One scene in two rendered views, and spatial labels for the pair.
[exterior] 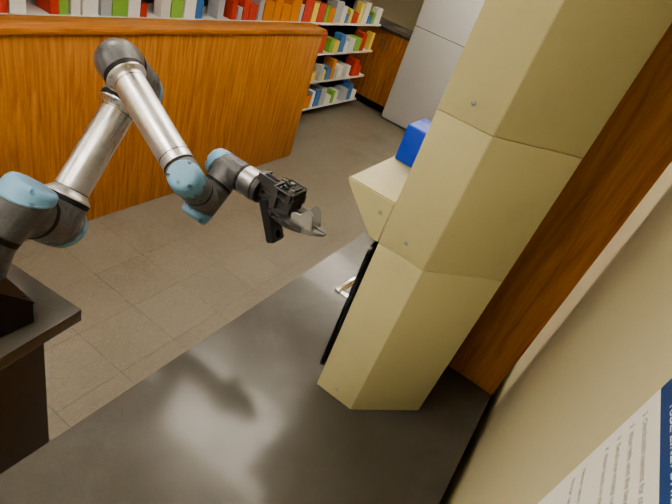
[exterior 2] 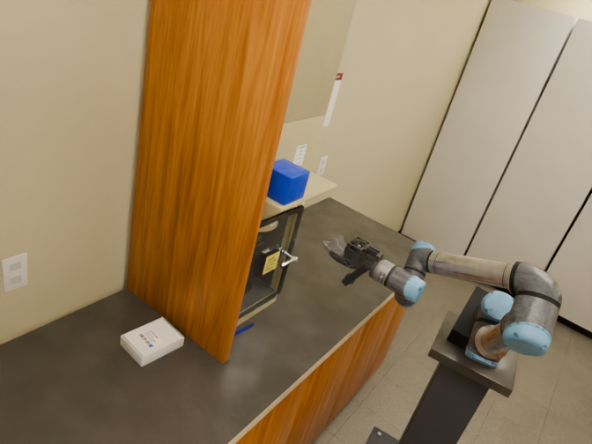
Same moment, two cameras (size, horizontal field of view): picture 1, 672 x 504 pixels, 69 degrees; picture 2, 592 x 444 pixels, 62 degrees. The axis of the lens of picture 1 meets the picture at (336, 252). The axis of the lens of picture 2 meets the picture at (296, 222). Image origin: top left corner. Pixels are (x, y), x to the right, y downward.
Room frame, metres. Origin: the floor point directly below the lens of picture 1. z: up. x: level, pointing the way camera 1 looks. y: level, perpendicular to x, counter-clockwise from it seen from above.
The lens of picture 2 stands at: (2.44, 0.12, 2.14)
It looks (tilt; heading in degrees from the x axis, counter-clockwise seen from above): 28 degrees down; 187
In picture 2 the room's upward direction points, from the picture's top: 15 degrees clockwise
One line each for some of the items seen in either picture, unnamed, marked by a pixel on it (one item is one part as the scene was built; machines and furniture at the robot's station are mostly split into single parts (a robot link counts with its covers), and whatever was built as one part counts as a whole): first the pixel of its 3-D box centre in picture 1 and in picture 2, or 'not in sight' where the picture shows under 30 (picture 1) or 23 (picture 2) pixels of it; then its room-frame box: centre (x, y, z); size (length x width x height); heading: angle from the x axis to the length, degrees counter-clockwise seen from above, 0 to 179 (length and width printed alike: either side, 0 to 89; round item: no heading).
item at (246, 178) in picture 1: (253, 183); (382, 272); (1.06, 0.25, 1.33); 0.08 x 0.05 x 0.08; 159
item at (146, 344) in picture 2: not in sight; (152, 340); (1.31, -0.37, 0.96); 0.16 x 0.12 x 0.04; 153
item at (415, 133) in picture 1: (427, 147); (284, 181); (1.13, -0.11, 1.56); 0.10 x 0.10 x 0.09; 68
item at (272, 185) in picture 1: (277, 196); (362, 257); (1.03, 0.18, 1.34); 0.12 x 0.08 x 0.09; 69
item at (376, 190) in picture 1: (396, 190); (293, 202); (1.05, -0.08, 1.46); 0.32 x 0.11 x 0.10; 158
